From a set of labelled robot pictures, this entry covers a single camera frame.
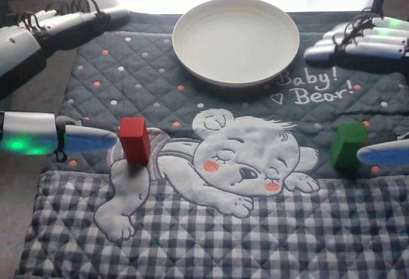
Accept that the green wooden block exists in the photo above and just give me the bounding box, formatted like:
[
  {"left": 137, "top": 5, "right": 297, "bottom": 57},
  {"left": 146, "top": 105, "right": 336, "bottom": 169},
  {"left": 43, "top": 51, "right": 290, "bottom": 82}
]
[{"left": 330, "top": 121, "right": 369, "bottom": 170}]

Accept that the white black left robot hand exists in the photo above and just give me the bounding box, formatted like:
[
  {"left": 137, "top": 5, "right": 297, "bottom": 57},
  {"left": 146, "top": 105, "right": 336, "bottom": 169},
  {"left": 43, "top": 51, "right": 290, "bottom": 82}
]
[{"left": 0, "top": 0, "right": 132, "bottom": 163}]

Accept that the grey quilt with bear print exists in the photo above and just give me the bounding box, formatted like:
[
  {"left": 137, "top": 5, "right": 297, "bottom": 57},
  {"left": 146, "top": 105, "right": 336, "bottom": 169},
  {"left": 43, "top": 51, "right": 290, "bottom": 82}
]
[{"left": 14, "top": 10, "right": 409, "bottom": 279}]

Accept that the red wooden block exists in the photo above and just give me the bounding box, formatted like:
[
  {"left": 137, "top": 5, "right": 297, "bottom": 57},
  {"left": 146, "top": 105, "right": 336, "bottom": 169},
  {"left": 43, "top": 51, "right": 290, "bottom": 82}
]
[{"left": 118, "top": 117, "right": 151, "bottom": 165}]

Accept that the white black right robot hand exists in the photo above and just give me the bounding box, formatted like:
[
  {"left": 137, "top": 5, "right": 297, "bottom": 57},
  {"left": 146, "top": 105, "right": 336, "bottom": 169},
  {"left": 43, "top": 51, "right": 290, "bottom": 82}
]
[{"left": 303, "top": 6, "right": 409, "bottom": 168}]

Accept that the white round plate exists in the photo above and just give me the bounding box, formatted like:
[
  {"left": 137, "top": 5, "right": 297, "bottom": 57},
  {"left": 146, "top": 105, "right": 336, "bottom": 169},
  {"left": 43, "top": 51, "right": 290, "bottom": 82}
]
[{"left": 171, "top": 0, "right": 300, "bottom": 86}]

